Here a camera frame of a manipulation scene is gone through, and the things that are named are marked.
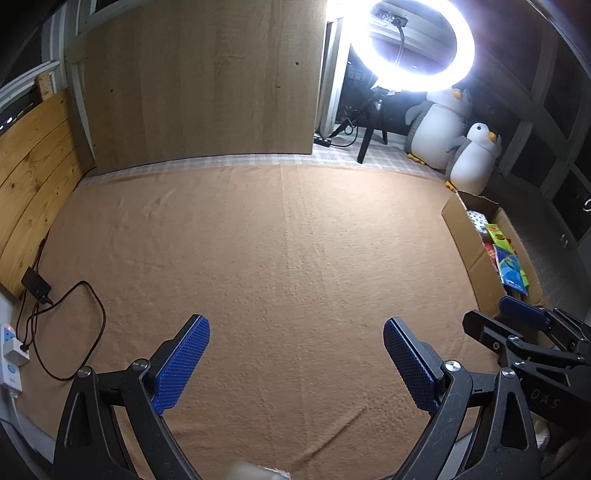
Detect black power adapter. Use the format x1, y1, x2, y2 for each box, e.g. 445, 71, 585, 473
21, 267, 52, 301

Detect large penguin plush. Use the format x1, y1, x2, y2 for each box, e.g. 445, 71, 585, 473
405, 88, 475, 171

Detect light wooden board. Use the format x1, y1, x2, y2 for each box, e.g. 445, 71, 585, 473
82, 0, 328, 176

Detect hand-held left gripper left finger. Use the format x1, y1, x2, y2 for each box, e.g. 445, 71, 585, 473
53, 314, 212, 480

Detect ring light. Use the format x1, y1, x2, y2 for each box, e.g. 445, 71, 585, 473
348, 0, 476, 90

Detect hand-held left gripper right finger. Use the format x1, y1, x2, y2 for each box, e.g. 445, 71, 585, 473
383, 316, 543, 480

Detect white power strip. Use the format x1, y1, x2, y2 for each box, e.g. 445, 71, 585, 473
0, 323, 33, 398

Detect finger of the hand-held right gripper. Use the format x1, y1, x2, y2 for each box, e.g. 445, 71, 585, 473
499, 295, 591, 344
462, 310, 591, 370

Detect pine plank panel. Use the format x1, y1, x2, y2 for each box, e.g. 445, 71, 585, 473
0, 88, 85, 298

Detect black tripod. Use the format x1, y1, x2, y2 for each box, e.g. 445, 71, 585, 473
330, 88, 393, 164

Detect checkered cloth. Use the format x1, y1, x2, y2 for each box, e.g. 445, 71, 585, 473
85, 143, 455, 185

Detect small penguin plush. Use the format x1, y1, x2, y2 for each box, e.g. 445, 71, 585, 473
444, 122, 503, 195

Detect black adapter cable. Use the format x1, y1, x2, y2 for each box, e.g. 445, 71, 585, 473
18, 231, 108, 383

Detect cardboard box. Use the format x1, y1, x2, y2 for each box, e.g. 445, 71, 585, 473
441, 190, 555, 324

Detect blue illustrated packet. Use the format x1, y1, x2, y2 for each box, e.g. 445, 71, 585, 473
499, 256, 532, 296

